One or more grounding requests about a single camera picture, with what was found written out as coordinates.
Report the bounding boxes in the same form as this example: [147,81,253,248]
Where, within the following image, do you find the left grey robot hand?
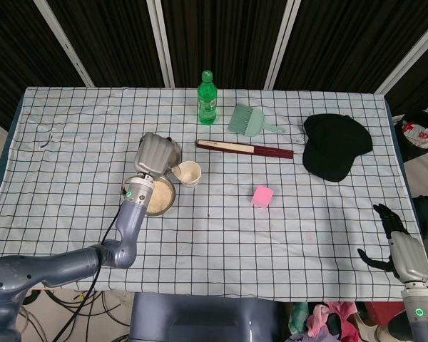
[133,132,178,179]

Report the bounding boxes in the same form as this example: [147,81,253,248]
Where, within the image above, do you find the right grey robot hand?
[357,203,428,285]

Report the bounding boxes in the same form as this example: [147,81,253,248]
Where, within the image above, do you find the white paper cup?
[173,160,203,189]

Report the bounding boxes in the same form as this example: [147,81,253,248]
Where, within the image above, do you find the metal bowl holding rice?
[123,174,176,217]

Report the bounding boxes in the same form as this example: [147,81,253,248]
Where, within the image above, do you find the green hand brush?
[228,103,287,138]

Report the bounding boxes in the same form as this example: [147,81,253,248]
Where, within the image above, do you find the empty metal dish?
[165,139,183,174]

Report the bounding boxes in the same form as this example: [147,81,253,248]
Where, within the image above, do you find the green plastic bottle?
[197,70,218,126]

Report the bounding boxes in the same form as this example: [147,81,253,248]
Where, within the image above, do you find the pile of pink clothes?
[288,301,365,342]

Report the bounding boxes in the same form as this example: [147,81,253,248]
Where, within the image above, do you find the folded dark red fan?
[195,139,295,160]

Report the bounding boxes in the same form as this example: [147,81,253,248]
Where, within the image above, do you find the pink foam cube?
[250,185,275,209]

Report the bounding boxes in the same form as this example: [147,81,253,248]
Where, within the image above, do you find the black bag with red print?
[392,110,428,163]

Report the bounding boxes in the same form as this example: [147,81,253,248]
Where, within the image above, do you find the checkered light blue tablecloth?
[0,86,428,303]

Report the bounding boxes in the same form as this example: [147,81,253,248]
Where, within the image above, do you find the black baseball cap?
[302,113,374,184]

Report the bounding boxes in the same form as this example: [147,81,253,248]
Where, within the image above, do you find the blue-grey robot torso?
[129,291,282,342]

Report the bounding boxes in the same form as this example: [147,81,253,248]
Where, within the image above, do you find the white partition frame post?
[146,0,175,88]
[375,16,428,95]
[31,0,95,88]
[263,0,302,90]

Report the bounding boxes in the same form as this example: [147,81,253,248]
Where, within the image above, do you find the tangle of floor cables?
[17,288,133,342]

